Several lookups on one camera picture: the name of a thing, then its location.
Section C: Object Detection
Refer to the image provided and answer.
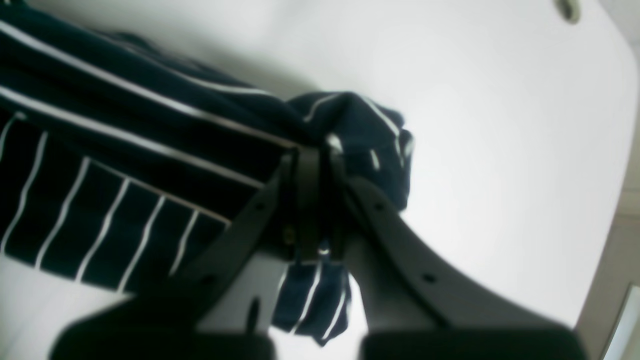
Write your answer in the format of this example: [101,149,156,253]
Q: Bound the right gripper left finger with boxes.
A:
[50,149,321,360]

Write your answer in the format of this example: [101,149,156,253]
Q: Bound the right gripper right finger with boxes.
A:
[327,152,586,360]

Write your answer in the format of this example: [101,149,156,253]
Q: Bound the black white striped T-shirt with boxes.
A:
[0,2,416,347]

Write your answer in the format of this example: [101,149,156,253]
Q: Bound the right table cable grommet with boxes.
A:
[553,0,581,25]

